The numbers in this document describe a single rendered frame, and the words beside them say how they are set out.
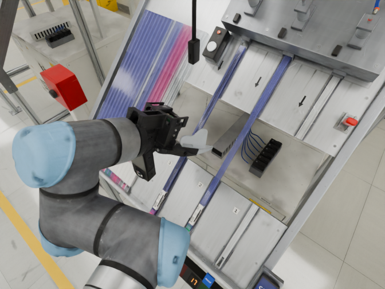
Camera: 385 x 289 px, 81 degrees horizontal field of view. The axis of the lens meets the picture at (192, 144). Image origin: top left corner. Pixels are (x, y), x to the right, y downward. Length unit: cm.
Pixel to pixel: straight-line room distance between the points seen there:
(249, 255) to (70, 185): 43
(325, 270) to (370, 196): 61
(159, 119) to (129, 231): 19
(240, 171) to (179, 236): 61
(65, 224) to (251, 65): 50
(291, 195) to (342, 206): 88
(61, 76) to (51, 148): 87
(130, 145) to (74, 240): 14
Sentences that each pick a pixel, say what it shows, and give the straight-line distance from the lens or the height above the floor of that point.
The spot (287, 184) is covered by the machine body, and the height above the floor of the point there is 62.
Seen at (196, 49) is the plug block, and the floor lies 113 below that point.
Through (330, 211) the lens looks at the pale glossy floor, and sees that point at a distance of 169.
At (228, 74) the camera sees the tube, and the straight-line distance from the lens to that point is 60.
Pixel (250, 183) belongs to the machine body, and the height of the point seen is 62.
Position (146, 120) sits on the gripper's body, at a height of 109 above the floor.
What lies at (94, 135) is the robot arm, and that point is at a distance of 32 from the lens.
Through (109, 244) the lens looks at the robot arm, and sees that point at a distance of 32.
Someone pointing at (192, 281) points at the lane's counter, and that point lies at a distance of 70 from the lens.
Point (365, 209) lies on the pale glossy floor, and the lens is 182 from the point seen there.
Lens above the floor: 135
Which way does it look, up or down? 52 degrees down
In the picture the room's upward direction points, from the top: straight up
